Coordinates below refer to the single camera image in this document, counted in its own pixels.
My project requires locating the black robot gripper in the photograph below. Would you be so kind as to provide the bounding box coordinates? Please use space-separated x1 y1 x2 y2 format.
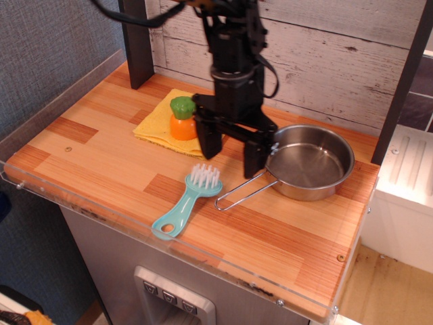
192 69 277 179

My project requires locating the silver pot with wire handle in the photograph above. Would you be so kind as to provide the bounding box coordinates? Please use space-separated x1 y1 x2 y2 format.
214 124 355 211

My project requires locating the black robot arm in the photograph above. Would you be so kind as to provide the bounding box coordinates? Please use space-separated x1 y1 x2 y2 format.
186 1 277 179

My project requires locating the yellow folded cloth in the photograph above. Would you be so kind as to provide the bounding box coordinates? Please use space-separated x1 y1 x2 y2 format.
133 89 204 159

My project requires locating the teal brush with white bristles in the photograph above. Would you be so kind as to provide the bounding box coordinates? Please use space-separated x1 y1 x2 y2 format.
152 164 223 240

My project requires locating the orange toy carrot green top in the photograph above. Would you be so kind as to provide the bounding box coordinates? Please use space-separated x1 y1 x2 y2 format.
170 96 197 141

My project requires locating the grey cabinet with dispenser panel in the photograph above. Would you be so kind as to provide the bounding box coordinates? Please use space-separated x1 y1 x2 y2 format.
62 208 308 324

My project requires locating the clear acrylic left guard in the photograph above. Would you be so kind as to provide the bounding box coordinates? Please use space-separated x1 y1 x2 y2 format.
1 49 126 163

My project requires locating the orange object bottom left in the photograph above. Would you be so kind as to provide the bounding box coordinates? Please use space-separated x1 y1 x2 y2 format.
24 310 54 325

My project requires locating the dark left shelf post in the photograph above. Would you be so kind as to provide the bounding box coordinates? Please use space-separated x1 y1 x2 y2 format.
118 0 154 89

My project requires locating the dark shelf post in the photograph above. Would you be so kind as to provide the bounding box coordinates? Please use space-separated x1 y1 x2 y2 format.
371 0 432 165
118 0 154 89

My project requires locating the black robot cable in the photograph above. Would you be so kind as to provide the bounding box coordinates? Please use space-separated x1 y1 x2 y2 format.
90 0 186 28

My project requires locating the dark right shelf post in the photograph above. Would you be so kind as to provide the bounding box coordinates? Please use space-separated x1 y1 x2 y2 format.
371 0 432 165

